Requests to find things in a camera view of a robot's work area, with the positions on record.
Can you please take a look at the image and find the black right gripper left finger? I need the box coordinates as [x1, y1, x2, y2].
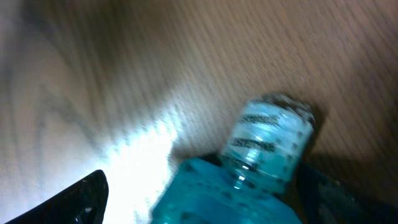
[6, 169, 109, 224]

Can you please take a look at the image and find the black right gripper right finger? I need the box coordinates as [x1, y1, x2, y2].
[296, 164, 397, 224]

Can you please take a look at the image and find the teal mouthwash bottle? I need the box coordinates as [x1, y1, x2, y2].
[152, 93, 315, 224]

